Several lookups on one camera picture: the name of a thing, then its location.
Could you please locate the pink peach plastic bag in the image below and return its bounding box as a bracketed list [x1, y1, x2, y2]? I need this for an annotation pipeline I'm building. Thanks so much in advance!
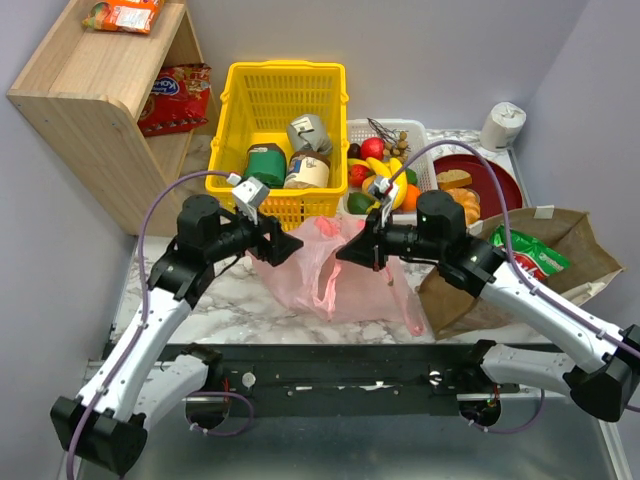
[252, 215, 427, 336]

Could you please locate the banana bunch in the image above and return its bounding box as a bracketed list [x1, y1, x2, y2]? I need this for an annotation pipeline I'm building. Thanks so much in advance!
[348, 156, 409, 215]

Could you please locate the brown paper grocery bag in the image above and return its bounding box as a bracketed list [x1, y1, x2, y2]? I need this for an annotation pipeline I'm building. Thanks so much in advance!
[417, 206, 624, 340]

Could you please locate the green white chips bag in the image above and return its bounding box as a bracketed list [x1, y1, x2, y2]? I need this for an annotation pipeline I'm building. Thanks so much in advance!
[507, 229, 571, 282]

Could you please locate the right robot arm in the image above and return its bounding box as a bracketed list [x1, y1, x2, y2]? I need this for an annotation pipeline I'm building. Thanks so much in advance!
[336, 190, 639, 422]

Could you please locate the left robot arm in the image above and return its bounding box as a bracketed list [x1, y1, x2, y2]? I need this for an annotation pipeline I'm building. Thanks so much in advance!
[50, 195, 303, 476]

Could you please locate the green avocado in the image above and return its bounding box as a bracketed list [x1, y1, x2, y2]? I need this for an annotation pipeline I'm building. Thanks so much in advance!
[347, 192, 375, 215]

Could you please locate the orange fruit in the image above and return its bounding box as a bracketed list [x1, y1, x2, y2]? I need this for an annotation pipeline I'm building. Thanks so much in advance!
[400, 184, 421, 213]

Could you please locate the red strawberry fruit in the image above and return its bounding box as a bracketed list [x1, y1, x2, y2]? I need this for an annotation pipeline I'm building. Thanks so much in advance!
[348, 164, 372, 189]

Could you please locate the green bell pepper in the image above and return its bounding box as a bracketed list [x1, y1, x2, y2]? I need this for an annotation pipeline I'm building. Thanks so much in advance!
[405, 168, 418, 186]

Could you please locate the green wrapped package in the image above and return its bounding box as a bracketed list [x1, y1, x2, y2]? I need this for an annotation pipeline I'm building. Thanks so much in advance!
[244, 143, 287, 189]

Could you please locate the red apple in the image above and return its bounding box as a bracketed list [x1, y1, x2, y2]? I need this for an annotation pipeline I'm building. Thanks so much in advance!
[360, 137, 385, 160]

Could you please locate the brown longan bunch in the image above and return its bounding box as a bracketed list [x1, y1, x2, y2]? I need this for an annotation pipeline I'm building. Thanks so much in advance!
[367, 118, 410, 163]

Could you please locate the bread slice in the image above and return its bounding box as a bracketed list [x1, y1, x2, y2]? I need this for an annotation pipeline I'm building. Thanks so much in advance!
[436, 169, 473, 190]

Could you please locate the croissant pastry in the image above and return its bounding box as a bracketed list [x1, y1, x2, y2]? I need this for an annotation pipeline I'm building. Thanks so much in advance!
[446, 188, 481, 226]

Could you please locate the grey wrapped package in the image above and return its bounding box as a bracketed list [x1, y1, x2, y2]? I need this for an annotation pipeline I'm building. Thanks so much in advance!
[286, 114, 333, 156]

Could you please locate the red round plate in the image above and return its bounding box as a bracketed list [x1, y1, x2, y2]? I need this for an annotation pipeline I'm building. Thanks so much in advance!
[434, 154, 523, 220]

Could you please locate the yellow plastic basket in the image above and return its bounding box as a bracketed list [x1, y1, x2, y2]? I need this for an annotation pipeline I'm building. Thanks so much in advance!
[208, 60, 349, 231]

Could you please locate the red snack bag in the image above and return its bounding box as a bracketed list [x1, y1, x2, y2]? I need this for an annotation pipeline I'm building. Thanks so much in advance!
[138, 64, 211, 137]

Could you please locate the toilet paper roll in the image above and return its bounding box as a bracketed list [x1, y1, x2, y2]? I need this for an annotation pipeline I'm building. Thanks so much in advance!
[479, 102, 527, 152]

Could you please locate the wooden shelf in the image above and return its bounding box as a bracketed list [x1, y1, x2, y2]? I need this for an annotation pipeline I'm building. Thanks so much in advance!
[7, 1, 203, 234]

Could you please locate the orange snack packet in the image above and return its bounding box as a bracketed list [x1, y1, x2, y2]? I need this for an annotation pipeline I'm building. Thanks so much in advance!
[82, 0, 165, 35]

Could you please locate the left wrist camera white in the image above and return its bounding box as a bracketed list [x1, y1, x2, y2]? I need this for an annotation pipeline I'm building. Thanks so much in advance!
[227, 173, 270, 225]

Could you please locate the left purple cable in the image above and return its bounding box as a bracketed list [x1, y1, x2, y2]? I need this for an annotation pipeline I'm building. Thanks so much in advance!
[65, 169, 236, 480]

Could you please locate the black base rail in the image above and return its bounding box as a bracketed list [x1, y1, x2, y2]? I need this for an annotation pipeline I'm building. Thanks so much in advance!
[157, 341, 521, 425]

